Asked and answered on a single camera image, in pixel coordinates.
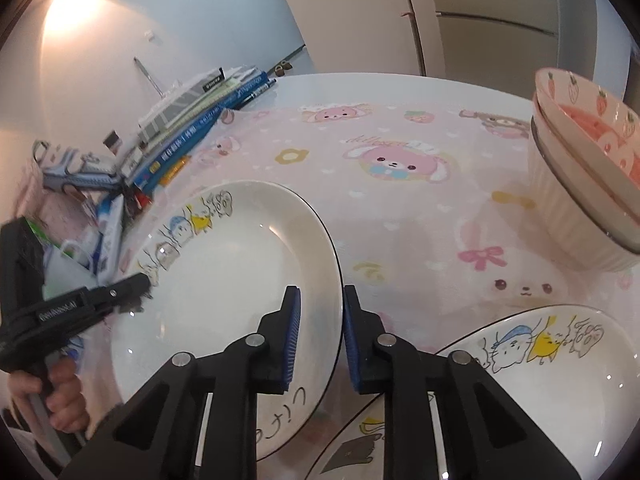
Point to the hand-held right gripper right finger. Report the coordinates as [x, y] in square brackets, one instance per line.
[350, 345]

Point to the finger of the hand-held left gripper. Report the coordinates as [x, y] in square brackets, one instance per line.
[125, 290]

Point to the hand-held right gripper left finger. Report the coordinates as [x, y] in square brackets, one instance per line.
[292, 340]

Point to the white dark-rimmed bowl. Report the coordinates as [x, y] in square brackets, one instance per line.
[565, 210]

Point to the person's left hand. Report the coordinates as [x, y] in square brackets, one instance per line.
[67, 395]

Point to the blue white box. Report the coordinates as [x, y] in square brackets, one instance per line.
[111, 235]

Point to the blue grey tool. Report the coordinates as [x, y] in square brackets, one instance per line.
[75, 177]

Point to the stack of books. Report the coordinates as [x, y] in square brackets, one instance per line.
[190, 125]

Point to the black pen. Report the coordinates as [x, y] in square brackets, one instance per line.
[255, 94]

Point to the pair of brown slippers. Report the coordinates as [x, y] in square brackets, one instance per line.
[284, 67]

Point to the wooden stick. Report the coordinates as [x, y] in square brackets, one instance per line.
[412, 25]

